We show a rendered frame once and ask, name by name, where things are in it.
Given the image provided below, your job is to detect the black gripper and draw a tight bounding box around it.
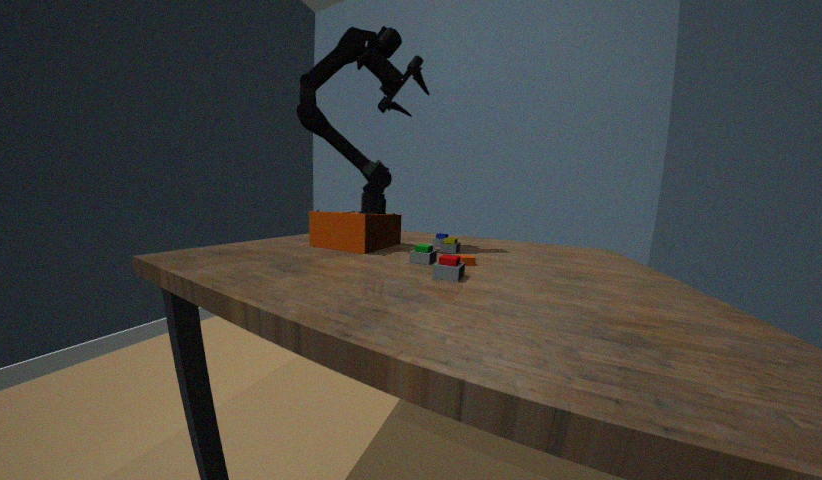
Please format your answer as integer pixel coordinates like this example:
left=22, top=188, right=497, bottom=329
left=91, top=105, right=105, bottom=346
left=375, top=55, right=429, bottom=117

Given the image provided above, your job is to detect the blue button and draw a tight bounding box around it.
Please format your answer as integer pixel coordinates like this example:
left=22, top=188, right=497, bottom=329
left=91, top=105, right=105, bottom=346
left=432, top=233, right=448, bottom=247

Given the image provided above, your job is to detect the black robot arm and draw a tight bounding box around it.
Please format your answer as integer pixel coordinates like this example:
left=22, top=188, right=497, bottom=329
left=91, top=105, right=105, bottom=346
left=297, top=26, right=402, bottom=214

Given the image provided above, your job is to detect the red button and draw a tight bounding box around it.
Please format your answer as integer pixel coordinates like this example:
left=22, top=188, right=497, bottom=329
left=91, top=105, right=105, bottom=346
left=432, top=254, right=465, bottom=282

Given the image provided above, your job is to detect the yellow button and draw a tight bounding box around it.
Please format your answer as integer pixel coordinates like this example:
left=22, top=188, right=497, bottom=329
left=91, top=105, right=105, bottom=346
left=440, top=237, right=461, bottom=254

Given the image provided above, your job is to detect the green button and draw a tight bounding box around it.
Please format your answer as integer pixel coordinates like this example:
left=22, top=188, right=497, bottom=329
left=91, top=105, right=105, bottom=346
left=410, top=244, right=437, bottom=265

